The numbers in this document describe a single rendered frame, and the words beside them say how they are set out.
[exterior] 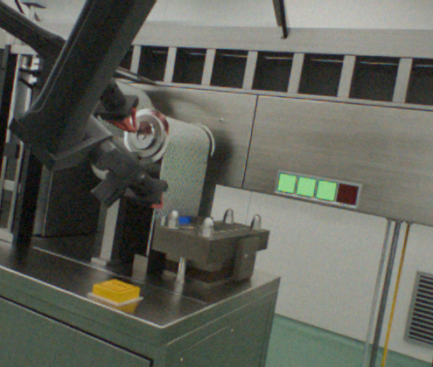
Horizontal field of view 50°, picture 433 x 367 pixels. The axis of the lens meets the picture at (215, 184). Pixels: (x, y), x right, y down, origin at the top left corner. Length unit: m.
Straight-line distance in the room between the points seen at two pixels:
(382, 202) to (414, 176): 0.10
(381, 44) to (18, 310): 1.16
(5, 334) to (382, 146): 1.07
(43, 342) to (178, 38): 1.05
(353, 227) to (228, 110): 2.38
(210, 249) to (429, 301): 2.76
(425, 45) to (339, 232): 2.53
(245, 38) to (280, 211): 2.50
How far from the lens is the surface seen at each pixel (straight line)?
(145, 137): 1.25
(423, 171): 1.35
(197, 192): 1.41
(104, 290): 1.00
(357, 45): 1.44
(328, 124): 1.40
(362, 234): 3.74
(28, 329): 1.18
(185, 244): 1.15
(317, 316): 3.91
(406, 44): 1.42
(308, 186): 1.39
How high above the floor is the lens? 1.22
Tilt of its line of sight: 3 degrees down
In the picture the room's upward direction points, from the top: 10 degrees clockwise
